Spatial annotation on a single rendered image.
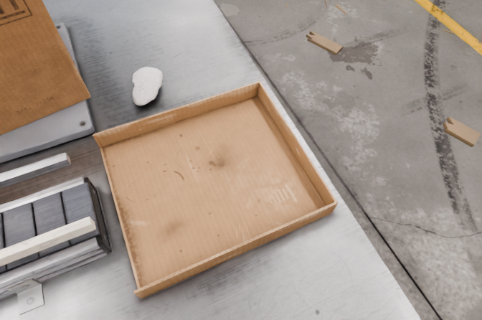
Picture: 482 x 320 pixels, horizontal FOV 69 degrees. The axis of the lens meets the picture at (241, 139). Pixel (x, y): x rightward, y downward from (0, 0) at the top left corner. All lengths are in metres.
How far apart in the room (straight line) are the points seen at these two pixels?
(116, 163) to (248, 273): 0.27
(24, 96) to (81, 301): 0.32
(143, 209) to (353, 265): 0.32
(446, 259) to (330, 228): 1.08
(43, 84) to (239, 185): 0.35
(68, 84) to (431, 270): 1.36
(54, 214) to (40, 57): 0.23
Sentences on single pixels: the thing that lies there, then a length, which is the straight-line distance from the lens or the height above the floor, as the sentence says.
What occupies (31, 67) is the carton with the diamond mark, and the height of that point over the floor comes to 0.96.
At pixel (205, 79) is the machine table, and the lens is 0.70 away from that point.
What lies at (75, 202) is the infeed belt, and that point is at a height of 0.88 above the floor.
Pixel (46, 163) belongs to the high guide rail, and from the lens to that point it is 0.49.
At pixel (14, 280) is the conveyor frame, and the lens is 0.55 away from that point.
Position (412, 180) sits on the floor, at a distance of 1.69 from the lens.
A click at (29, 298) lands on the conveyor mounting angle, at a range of 0.57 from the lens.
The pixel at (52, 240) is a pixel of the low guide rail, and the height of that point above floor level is 0.91.
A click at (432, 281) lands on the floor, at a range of 1.55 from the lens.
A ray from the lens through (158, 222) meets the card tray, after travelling 0.55.
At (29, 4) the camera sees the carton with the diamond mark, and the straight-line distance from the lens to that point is 0.56.
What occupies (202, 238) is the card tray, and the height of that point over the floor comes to 0.83.
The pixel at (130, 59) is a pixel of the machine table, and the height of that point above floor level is 0.83.
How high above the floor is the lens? 1.34
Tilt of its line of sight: 56 degrees down
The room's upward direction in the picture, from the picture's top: 3 degrees clockwise
